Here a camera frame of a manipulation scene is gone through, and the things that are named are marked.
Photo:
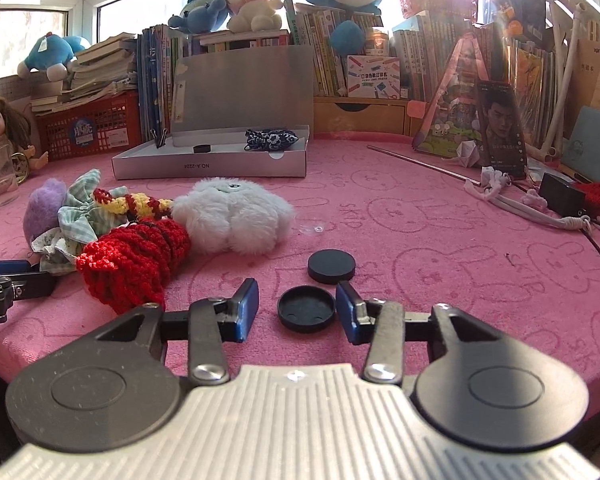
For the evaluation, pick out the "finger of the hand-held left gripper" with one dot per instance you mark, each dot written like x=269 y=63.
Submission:
x=32 y=285
x=7 y=267

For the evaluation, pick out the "teal notebook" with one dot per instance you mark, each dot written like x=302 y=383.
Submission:
x=590 y=145

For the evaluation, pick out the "clear glass cup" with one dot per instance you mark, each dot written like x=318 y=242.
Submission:
x=0 y=175

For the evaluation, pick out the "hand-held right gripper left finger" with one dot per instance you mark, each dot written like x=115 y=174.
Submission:
x=246 y=310

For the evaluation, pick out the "red plastic basket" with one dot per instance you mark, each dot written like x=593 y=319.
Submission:
x=87 y=127

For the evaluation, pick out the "clear suction cup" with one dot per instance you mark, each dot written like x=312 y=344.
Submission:
x=313 y=230

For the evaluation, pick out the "black smartphone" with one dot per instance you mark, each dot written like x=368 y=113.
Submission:
x=500 y=130

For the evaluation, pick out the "yellow red crocheted scrunchie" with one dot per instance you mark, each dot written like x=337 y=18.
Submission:
x=130 y=203

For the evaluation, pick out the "stack of worn books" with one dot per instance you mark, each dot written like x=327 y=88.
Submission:
x=105 y=67

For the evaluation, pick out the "flat lying books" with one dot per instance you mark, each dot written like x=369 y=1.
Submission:
x=245 y=40

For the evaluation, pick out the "black binder clip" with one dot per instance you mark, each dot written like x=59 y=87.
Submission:
x=161 y=137

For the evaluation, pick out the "small glass jar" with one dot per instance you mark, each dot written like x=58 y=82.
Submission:
x=377 y=42

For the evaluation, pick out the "black round lid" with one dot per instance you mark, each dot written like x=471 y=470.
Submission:
x=306 y=308
x=201 y=149
x=331 y=266

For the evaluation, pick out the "blue white cat plush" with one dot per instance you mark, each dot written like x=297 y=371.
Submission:
x=50 y=55

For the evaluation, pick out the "grid cutting board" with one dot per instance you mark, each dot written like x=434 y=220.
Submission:
x=12 y=87

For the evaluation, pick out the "white cloth strips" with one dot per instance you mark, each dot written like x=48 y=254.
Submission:
x=505 y=195

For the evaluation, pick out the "small black box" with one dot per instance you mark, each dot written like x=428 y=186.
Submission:
x=560 y=193

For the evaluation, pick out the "white pipe rack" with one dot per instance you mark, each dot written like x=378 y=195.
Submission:
x=562 y=75

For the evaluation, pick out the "silver cardboard box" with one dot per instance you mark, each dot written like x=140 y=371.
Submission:
x=215 y=125

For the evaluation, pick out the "row of upright blue books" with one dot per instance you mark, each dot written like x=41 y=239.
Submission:
x=157 y=85

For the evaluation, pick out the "blue alien plush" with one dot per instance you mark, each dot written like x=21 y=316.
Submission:
x=200 y=15

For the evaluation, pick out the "white origami paper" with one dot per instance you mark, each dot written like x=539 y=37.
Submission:
x=467 y=155

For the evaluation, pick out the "label printer box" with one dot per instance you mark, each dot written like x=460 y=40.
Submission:
x=375 y=77

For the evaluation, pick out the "purple plush toy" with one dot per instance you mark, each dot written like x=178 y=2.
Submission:
x=42 y=210

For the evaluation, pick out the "green gingham cloth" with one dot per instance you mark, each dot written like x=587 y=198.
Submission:
x=80 y=220

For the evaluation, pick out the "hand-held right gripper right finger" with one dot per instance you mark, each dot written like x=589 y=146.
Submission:
x=347 y=317

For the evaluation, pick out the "row of green spine books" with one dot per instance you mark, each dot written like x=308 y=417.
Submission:
x=325 y=55

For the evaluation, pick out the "red crochet pouch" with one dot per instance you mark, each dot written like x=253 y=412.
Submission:
x=130 y=265

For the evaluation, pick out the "row of grey spine books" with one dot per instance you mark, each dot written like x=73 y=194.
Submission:
x=425 y=55

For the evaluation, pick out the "brown haired doll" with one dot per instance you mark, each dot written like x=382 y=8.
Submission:
x=0 y=130

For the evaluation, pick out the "pink triangular pencil case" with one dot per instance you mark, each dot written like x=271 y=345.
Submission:
x=450 y=115

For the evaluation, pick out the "blue patterned pouch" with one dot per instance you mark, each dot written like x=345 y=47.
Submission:
x=270 y=140

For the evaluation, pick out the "blue pom ball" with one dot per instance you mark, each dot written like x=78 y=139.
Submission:
x=347 y=35

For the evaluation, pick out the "white fluffy plush toy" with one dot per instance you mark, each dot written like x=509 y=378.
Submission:
x=232 y=215

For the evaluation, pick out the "wooden drawer unit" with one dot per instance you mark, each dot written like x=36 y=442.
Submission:
x=362 y=115

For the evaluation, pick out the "thin metal rod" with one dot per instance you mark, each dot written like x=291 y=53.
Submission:
x=425 y=162

